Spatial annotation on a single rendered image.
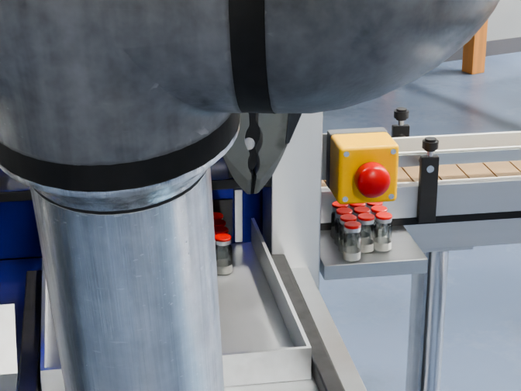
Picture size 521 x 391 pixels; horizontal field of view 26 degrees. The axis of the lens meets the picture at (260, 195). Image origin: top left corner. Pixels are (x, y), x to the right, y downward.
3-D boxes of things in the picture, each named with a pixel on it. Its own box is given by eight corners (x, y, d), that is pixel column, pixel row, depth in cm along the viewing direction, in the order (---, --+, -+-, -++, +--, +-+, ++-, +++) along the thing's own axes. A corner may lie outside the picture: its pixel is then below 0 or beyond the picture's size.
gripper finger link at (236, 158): (244, 175, 106) (243, 80, 103) (253, 198, 101) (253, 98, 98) (211, 177, 106) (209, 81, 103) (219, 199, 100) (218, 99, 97)
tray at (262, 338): (44, 257, 138) (43, 231, 137) (253, 243, 142) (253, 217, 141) (43, 403, 107) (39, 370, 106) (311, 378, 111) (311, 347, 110)
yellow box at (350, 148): (325, 185, 139) (326, 129, 137) (381, 181, 141) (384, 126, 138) (339, 206, 133) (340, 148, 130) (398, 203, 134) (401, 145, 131)
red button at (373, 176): (350, 189, 133) (351, 157, 132) (383, 188, 134) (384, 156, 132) (357, 201, 130) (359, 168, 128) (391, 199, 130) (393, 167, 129)
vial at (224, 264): (212, 268, 135) (212, 233, 133) (230, 267, 135) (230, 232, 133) (215, 276, 133) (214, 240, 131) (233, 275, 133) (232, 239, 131)
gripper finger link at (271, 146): (277, 173, 107) (277, 78, 104) (288, 195, 101) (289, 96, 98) (244, 175, 106) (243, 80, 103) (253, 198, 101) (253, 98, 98)
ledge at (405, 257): (301, 236, 150) (301, 222, 149) (396, 230, 152) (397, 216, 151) (323, 280, 137) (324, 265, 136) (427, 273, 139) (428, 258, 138)
